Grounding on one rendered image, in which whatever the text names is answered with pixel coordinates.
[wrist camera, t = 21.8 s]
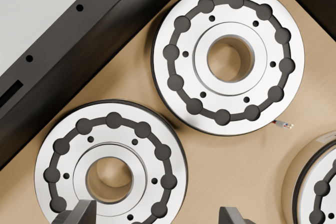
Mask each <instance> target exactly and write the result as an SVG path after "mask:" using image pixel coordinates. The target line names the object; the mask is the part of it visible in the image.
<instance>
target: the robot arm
mask: <svg viewBox="0 0 336 224"><path fill-rule="evenodd" d="M96 218H97V201H96V200H89V199H80V200H79V202H78V203H77V204H76V206H75V207H74V209H73V210H65V211H63V212H61V213H59V214H58V215H57V216H56V217H55V219H54V220H53V221H52V222H51V224H96ZM218 224H256V223H255V222H253V221H251V220H250V219H245V218H243V217H242V215H241V214H240V212H239V211H238V209H237V208H236V207H227V206H221V207H220V208H219V216H218Z"/></svg>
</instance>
